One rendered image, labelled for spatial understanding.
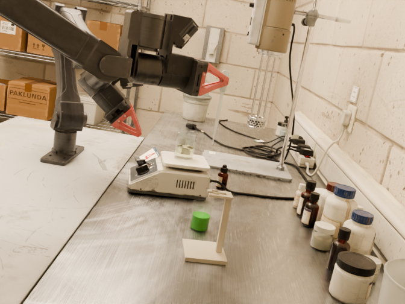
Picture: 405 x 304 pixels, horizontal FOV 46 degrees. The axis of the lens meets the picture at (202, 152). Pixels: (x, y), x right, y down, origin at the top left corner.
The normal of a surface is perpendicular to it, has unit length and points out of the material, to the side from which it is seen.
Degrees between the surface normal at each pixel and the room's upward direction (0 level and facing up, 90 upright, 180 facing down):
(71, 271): 0
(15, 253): 0
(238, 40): 90
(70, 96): 58
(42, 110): 86
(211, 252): 0
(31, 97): 89
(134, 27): 90
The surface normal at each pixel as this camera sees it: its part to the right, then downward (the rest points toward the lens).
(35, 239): 0.17, -0.96
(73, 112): 0.52, -0.26
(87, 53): 0.42, 0.33
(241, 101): -0.04, 0.24
